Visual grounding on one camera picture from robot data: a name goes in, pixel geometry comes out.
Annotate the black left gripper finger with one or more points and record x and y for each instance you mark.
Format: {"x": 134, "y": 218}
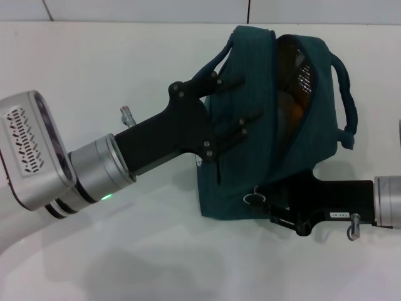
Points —
{"x": 216, "y": 84}
{"x": 235, "y": 133}

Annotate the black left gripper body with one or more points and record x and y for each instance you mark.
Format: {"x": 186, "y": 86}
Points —
{"x": 166, "y": 135}

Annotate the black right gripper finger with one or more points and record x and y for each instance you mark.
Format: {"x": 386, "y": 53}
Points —
{"x": 260, "y": 196}
{"x": 286, "y": 219}

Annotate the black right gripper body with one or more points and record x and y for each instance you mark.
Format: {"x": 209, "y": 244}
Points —
{"x": 338, "y": 197}

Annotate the dark teal fabric bag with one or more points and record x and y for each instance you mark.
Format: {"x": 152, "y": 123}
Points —
{"x": 250, "y": 103}

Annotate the orange pear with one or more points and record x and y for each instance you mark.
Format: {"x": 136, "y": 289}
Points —
{"x": 294, "y": 109}

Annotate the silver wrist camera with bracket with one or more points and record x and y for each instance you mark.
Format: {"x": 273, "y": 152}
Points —
{"x": 34, "y": 147}

